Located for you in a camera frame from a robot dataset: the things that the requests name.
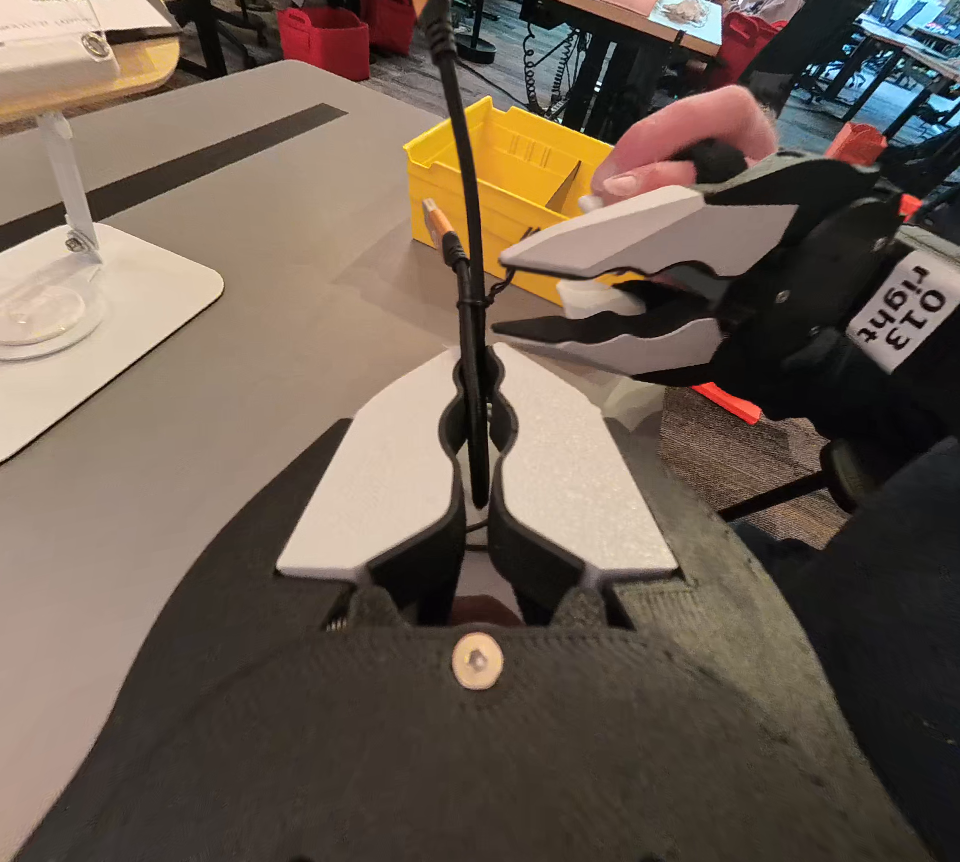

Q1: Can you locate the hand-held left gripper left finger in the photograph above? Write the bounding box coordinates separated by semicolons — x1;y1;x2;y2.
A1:
274;346;468;624

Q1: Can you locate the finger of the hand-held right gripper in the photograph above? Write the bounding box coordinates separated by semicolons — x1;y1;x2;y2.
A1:
497;185;801;280
489;277;730;377

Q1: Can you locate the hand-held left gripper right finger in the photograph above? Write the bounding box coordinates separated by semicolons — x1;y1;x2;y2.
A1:
487;343;681;626

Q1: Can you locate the yellow plastic bin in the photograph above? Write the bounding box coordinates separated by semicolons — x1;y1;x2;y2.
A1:
403;95;650;298

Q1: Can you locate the person's right hand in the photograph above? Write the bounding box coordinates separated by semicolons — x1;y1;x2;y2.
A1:
591;84;779;206

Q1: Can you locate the orange traffic cone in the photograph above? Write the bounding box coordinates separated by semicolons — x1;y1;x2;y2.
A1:
690;121;920;426

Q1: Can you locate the red storage bin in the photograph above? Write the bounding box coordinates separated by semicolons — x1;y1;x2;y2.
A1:
358;0;418;58
277;7;372;83

